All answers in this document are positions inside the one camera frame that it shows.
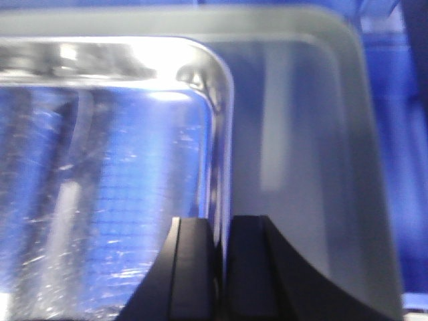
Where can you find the silver metal tray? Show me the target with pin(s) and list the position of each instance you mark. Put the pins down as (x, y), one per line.
(104, 140)

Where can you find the grey plastic tray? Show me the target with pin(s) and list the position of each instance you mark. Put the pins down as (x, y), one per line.
(303, 145)

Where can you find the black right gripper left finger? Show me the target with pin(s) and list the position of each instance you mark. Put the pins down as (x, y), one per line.
(181, 284)

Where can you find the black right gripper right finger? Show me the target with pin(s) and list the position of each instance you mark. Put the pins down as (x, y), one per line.
(267, 279)

